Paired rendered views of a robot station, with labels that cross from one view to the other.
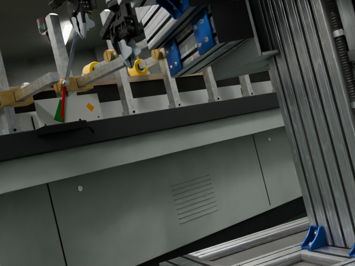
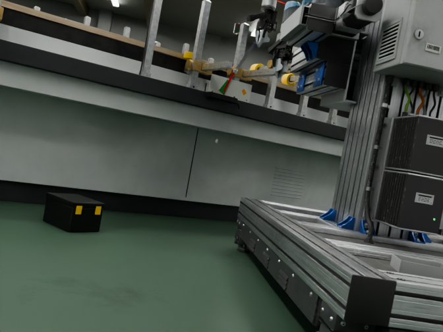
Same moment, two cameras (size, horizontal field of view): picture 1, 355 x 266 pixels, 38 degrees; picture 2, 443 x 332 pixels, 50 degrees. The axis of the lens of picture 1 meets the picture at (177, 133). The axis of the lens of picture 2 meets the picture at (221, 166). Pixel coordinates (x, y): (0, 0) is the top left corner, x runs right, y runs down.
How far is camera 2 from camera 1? 0.70 m
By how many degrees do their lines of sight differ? 12
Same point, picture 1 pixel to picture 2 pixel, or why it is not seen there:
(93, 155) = (233, 122)
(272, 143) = not seen: hidden behind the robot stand
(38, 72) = (225, 49)
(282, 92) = (349, 127)
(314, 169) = (345, 176)
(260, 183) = not seen: hidden behind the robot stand
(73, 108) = (233, 88)
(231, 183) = (318, 186)
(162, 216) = (261, 184)
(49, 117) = (216, 87)
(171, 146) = (285, 140)
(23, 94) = (207, 67)
